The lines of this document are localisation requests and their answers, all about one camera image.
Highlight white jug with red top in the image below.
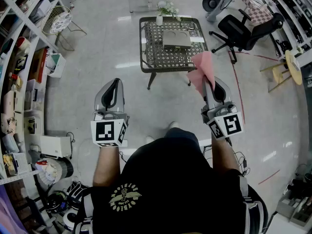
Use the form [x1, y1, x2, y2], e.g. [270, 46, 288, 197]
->
[16, 37, 32, 55]

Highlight round wooden side table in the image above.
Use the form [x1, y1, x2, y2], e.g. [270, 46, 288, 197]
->
[259, 49, 303, 93]

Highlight person's left forearm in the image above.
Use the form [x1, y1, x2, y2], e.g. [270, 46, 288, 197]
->
[92, 145, 122, 187]

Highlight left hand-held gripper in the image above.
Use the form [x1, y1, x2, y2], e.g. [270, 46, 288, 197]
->
[90, 78, 130, 148]

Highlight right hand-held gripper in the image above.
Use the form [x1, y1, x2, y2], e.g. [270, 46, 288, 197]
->
[201, 76, 244, 140]

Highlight white shelf unit with clutter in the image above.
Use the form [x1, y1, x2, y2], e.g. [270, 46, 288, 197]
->
[0, 0, 66, 180]

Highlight black office chair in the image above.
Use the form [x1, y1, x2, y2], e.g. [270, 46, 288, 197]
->
[209, 12, 285, 65]

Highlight person's right forearm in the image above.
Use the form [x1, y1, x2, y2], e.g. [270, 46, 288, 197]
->
[211, 136, 241, 174]

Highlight white vase with flowers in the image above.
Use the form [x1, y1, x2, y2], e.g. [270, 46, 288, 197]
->
[155, 0, 182, 26]

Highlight grey round bin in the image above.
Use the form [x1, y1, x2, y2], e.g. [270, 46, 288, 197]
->
[35, 157, 74, 185]

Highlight black cable with adapter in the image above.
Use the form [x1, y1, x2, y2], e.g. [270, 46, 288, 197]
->
[229, 142, 252, 177]

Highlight white shelf unit with black items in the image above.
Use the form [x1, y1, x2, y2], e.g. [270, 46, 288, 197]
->
[258, 0, 312, 65]

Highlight white microwave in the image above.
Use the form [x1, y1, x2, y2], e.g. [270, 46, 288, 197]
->
[29, 0, 53, 23]

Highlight grey square tray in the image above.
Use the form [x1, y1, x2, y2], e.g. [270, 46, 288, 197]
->
[162, 30, 192, 50]

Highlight grey compartment organizer box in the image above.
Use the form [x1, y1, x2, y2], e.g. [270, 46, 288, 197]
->
[276, 194, 312, 228]

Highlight wire chair with floral cushion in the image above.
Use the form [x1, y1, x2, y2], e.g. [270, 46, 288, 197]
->
[40, 5, 88, 51]

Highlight pink cloth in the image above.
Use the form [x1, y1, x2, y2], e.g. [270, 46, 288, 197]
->
[186, 50, 216, 99]

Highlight dark lattice coffee table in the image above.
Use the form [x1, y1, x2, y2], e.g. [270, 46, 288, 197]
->
[139, 17, 210, 90]

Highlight white plastic basket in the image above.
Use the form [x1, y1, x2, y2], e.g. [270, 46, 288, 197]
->
[9, 152, 31, 175]

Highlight white bag with teal lining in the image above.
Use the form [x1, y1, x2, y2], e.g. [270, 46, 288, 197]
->
[45, 53, 67, 78]

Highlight red box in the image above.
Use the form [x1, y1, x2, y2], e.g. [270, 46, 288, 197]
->
[34, 48, 48, 84]

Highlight person's body in black t-shirt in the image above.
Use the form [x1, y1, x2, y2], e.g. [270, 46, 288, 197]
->
[73, 127, 269, 234]

